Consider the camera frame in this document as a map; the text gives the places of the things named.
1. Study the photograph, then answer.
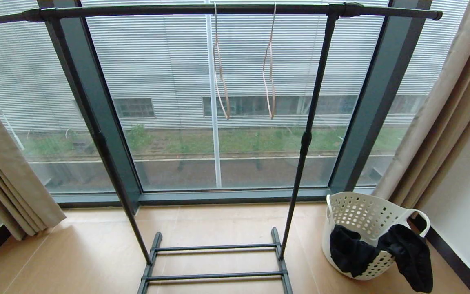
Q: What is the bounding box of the pink clothes hanger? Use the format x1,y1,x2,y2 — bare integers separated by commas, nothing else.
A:
262,3,277,120
213,3,231,120

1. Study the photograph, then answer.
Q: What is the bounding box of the black garment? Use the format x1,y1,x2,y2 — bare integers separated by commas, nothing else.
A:
377,224,434,294
330,224,380,278

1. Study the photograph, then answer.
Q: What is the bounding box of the white laundry basket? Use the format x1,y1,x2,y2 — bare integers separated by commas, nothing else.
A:
321,191,431,281

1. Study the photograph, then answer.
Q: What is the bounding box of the black clothes rack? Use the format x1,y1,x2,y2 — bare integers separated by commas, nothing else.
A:
0,2,443,294

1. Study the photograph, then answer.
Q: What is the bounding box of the window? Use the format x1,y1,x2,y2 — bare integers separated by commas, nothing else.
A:
0,0,470,209

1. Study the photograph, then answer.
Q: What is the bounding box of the beige curtain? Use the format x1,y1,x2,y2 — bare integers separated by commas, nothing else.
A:
372,0,470,211
0,76,67,241

